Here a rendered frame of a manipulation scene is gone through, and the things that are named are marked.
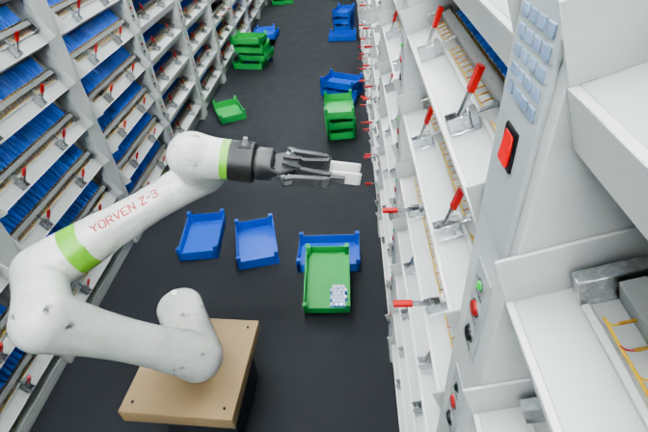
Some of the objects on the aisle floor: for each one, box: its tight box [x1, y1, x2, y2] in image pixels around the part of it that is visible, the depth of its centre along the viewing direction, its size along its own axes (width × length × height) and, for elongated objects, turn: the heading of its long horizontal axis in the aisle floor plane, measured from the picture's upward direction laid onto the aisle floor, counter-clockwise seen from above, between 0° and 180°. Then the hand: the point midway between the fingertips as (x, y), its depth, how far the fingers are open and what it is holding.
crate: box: [234, 213, 280, 271], centre depth 221 cm, size 30×20×8 cm
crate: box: [303, 243, 351, 313], centre depth 193 cm, size 30×20×8 cm
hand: (345, 173), depth 98 cm, fingers open, 3 cm apart
